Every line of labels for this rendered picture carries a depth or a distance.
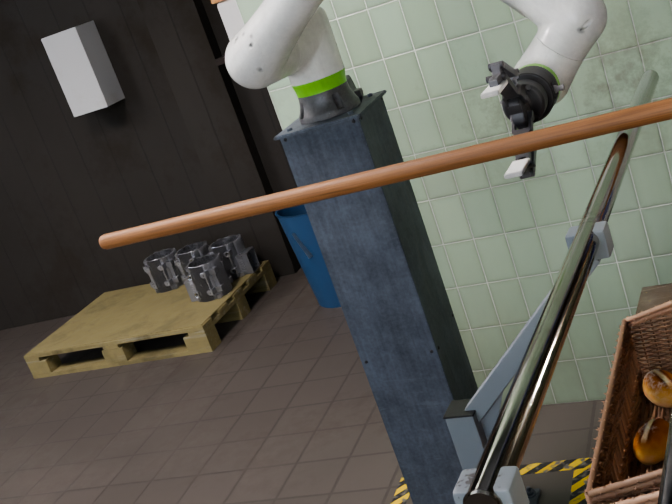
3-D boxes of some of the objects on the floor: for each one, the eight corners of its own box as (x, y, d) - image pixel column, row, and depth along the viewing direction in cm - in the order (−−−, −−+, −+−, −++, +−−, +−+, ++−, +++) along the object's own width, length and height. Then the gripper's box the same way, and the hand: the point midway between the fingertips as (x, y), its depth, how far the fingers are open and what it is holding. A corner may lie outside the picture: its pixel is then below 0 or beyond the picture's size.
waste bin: (413, 270, 467) (379, 167, 452) (367, 311, 438) (329, 203, 422) (340, 275, 497) (305, 179, 481) (292, 314, 467) (253, 213, 451)
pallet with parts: (281, 278, 525) (260, 222, 516) (219, 350, 455) (194, 287, 445) (107, 314, 573) (85, 264, 563) (27, 384, 502) (0, 328, 492)
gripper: (528, 25, 166) (502, 53, 148) (565, 160, 174) (545, 203, 155) (487, 36, 170) (456, 66, 151) (525, 168, 177) (500, 212, 159)
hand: (503, 133), depth 154 cm, fingers open, 13 cm apart
